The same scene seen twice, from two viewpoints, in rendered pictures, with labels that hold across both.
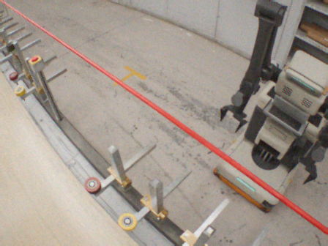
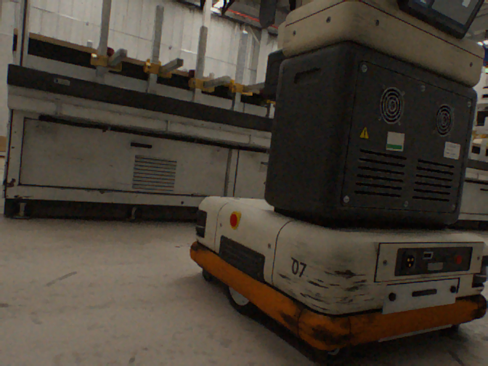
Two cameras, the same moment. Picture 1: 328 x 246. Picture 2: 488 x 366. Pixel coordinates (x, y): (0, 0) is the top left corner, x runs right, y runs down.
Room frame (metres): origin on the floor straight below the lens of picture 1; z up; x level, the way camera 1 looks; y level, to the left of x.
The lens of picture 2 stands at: (1.01, -2.04, 0.40)
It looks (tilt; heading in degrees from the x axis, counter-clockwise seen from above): 3 degrees down; 105
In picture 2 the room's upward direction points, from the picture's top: 7 degrees clockwise
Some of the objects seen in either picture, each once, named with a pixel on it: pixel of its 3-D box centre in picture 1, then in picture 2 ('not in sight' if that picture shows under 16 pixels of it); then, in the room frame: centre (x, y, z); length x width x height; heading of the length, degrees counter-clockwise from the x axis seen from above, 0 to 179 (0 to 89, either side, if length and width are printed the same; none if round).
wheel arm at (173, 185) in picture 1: (159, 198); (247, 89); (0.43, 0.02, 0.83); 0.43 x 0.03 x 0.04; 136
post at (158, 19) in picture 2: not in sight; (155, 54); (0.02, -0.33, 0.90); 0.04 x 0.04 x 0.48; 46
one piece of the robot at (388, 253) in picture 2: not in sight; (433, 259); (1.24, -1.08, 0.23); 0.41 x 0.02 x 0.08; 46
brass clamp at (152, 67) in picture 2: not in sight; (157, 70); (0.03, -0.32, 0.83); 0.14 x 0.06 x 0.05; 46
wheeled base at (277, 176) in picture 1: (261, 162); (324, 251); (0.99, -0.87, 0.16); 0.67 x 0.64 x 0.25; 136
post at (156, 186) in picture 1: (157, 205); (239, 74); (0.36, 0.03, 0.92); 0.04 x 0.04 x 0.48; 46
